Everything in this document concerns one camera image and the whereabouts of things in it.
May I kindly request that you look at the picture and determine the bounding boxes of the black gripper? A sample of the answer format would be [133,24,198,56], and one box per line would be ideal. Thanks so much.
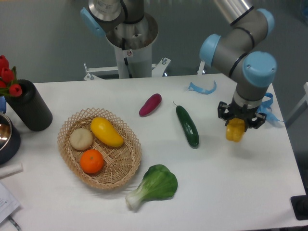
[218,101,266,132]

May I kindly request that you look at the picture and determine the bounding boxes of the yellow bell pepper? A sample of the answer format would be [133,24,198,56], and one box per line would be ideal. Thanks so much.
[226,118,245,142]

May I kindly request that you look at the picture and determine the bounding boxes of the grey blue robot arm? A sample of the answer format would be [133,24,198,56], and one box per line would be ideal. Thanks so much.
[80,0,277,129]

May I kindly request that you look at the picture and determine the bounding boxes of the blue tape tangle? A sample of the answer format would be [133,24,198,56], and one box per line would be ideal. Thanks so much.
[257,92,283,122]

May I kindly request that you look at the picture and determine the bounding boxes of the green cucumber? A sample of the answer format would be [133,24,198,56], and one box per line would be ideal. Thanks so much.
[173,102,200,148]

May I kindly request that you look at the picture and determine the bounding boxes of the blue tape strip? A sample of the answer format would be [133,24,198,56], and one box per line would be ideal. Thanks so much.
[188,81,217,95]

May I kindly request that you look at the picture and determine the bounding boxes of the purple sweet potato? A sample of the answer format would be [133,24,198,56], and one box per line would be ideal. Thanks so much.
[139,93,162,117]

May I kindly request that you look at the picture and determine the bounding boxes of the green bok choy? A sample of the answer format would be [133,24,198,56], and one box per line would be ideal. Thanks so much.
[125,164,178,210]

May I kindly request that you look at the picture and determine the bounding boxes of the black clamp block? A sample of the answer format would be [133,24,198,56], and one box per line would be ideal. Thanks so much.
[290,195,308,220]

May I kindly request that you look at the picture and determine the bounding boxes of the yellow mango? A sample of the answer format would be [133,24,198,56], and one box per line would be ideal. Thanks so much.
[90,117,124,147]

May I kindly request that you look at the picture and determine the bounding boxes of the woven wicker basket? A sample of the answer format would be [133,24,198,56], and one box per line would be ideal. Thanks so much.
[58,108,142,190]

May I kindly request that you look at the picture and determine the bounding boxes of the orange tangerine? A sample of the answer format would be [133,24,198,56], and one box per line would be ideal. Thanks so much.
[79,149,104,174]

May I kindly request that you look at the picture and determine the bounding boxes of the beige round bun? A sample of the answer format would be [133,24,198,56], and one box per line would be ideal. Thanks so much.
[69,128,93,151]

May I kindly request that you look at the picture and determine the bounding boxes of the black cylindrical vase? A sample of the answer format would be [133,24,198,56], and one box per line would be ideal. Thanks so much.
[5,79,53,131]

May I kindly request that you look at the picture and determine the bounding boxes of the dark metal pot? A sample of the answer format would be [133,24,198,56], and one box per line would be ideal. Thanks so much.
[0,113,21,165]

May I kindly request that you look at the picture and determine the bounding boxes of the red tulip flowers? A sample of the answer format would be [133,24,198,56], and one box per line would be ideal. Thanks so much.
[0,55,23,97]

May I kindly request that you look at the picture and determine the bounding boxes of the white paper roll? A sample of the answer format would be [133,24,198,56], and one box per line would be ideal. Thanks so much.
[0,163,23,178]

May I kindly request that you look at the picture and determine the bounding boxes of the white paper sheet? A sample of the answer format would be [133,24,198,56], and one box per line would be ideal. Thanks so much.
[0,183,20,222]

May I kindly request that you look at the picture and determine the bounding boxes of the pen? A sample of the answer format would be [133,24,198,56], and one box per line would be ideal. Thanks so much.
[8,216,22,231]

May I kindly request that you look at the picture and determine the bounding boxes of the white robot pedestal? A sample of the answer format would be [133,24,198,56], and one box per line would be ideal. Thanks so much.
[106,13,158,79]

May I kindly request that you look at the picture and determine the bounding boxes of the white metal base frame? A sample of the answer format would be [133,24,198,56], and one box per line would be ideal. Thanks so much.
[83,57,207,81]

